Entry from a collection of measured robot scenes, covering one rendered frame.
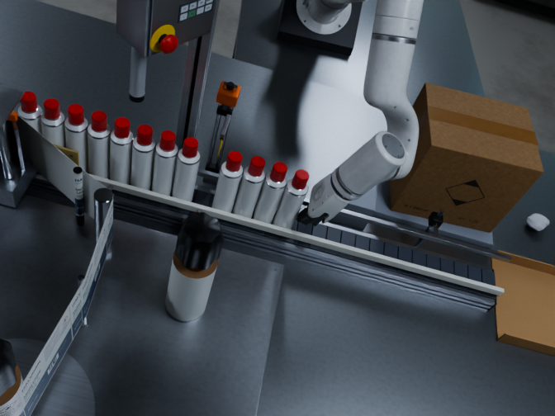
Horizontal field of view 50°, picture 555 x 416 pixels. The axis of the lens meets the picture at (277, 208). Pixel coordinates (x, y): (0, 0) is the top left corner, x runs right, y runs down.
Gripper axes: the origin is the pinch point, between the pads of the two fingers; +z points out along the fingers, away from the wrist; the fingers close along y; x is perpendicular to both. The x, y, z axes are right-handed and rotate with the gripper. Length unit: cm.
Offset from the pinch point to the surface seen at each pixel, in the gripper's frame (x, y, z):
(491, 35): 143, -272, 48
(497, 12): 149, -303, 46
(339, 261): 12.7, 5.5, 2.5
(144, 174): -37.9, 2.3, 11.9
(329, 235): 9.6, -1.2, 3.2
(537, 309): 67, 0, -13
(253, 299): -5.1, 22.4, 8.5
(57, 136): -59, 2, 15
